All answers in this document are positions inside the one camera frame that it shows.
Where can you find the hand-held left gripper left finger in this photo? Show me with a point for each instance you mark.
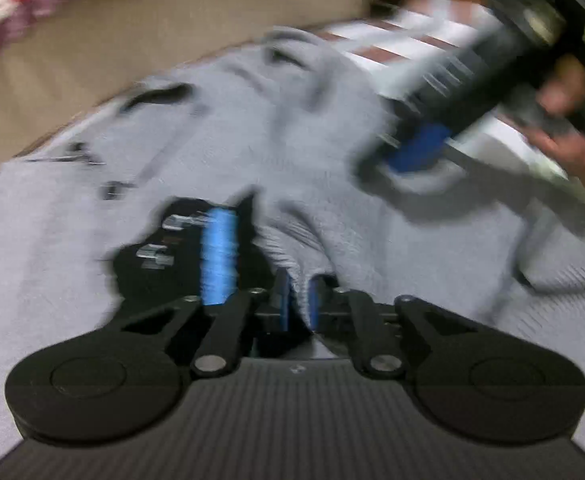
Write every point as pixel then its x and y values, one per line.
pixel 282 305

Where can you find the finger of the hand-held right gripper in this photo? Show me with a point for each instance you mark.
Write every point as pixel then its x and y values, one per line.
pixel 420 147

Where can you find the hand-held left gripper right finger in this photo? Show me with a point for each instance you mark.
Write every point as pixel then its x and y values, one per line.
pixel 315 305

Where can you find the grey cartoon print sweatshirt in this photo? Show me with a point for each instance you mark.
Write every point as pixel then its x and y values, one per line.
pixel 47 235

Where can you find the checkered pastel rug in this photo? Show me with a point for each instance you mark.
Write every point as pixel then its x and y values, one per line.
pixel 402 35

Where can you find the beige bed base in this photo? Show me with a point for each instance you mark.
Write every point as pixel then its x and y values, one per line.
pixel 122 45

